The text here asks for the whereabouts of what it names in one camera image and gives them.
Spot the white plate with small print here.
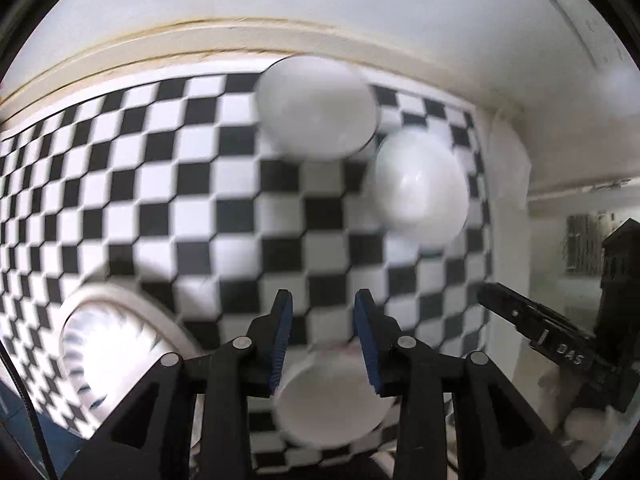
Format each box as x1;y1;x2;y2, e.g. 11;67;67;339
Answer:
59;284;203;441

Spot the white bowl with floral print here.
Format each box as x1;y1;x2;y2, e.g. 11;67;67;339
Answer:
362;129;471;251

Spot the black white checkered tablecloth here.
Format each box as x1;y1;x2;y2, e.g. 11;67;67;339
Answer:
0;57;496;480

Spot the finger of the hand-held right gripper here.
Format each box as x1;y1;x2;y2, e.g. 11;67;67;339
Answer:
477;282;556;347
600;219;640;311

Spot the white bowl with blue rim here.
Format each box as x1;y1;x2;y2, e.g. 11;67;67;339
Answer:
255;55;379;162

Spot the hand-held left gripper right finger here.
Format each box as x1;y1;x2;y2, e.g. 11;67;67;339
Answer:
353;289;586;480

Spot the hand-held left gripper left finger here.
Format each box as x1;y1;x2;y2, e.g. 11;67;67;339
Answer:
60;289;294;480

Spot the white crumpled paper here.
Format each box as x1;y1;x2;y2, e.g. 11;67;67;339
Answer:
487;107;532;221

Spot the black cable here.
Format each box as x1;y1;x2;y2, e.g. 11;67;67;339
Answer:
0;340;56;480

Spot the blue kitchen cabinet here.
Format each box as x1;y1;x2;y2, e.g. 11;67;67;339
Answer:
0;380;96;480

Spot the plain white bowl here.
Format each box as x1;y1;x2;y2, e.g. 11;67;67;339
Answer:
272;347;393;448

